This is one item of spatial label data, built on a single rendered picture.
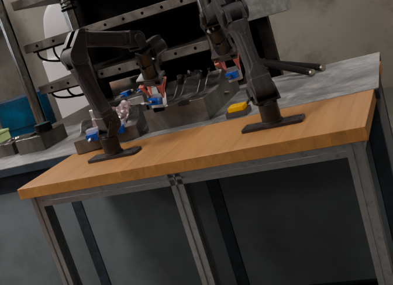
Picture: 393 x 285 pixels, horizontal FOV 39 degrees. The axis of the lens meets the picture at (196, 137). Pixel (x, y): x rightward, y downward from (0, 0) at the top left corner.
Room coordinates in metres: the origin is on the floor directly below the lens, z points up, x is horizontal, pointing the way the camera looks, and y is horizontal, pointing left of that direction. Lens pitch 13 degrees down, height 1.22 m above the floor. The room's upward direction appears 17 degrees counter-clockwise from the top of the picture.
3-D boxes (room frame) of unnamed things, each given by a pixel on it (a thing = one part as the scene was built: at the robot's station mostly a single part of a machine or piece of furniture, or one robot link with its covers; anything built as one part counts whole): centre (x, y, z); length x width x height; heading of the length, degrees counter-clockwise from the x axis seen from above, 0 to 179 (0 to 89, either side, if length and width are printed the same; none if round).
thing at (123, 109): (2.41, 0.31, 0.90); 0.26 x 0.18 x 0.08; 175
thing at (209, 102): (2.36, -0.04, 0.87); 0.50 x 0.26 x 0.14; 158
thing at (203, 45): (3.45, 0.16, 1.01); 1.10 x 0.74 x 0.05; 68
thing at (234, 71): (2.13, -0.20, 0.93); 0.13 x 0.05 x 0.05; 158
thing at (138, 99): (2.42, 0.32, 0.85); 0.50 x 0.26 x 0.11; 175
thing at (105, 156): (1.96, 0.30, 0.84); 0.20 x 0.07 x 0.08; 65
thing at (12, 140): (2.75, 0.88, 0.83); 0.17 x 0.13 x 0.06; 158
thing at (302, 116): (1.71, -0.24, 0.84); 0.20 x 0.07 x 0.08; 65
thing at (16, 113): (6.04, 1.69, 0.43); 0.57 x 0.57 x 0.86
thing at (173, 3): (3.45, 0.16, 1.26); 1.10 x 0.74 x 0.05; 68
